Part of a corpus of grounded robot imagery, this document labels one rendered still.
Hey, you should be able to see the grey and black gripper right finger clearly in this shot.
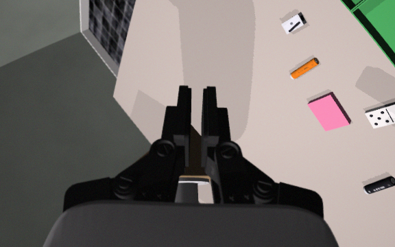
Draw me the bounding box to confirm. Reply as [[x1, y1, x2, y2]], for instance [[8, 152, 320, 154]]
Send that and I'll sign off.
[[201, 86, 324, 219]]

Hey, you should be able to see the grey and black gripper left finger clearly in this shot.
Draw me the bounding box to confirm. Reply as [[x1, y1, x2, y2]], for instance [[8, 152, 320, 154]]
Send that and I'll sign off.
[[63, 86, 191, 212]]

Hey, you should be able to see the silver pencil sharpener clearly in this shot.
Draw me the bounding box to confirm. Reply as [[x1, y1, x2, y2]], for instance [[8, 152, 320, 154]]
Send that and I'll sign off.
[[281, 12, 306, 34]]

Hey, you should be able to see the orange battery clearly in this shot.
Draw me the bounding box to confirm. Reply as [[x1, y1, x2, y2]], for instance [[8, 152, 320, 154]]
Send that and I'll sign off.
[[290, 58, 319, 80]]

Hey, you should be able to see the black aa battery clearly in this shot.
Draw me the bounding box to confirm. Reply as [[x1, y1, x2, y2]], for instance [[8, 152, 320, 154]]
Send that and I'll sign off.
[[363, 176, 395, 194]]

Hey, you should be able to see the white domino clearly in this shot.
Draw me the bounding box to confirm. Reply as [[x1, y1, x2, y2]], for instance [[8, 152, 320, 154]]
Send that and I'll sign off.
[[365, 102, 395, 128]]

